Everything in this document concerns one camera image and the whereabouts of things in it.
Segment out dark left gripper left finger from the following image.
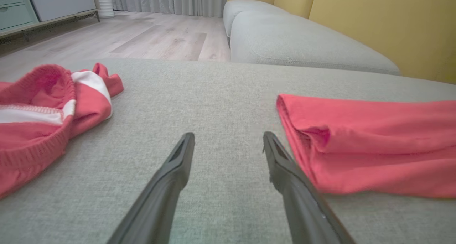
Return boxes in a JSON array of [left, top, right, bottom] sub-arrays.
[[107, 132, 196, 244]]

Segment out long grey sofa seat cushion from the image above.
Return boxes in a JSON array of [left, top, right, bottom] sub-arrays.
[[230, 10, 401, 76]]

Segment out red shorts with white stripe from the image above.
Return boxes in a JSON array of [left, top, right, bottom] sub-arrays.
[[276, 93, 456, 199], [0, 62, 125, 199]]

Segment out short grey sofa seat cushion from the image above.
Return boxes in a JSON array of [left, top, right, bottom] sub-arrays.
[[223, 0, 287, 38]]

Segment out low wooden media cabinet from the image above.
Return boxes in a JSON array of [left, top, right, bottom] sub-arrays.
[[0, 0, 101, 46]]

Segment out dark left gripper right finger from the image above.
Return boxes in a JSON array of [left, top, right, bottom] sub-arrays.
[[263, 131, 357, 244]]

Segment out grey pleated curtain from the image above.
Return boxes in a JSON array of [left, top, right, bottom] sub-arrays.
[[109, 0, 228, 18]]

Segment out grey cabinet door panel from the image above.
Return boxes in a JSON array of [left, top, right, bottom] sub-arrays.
[[27, 0, 97, 22]]

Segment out grey fabric sofa ottoman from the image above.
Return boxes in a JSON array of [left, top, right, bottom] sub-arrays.
[[0, 58, 456, 244]]

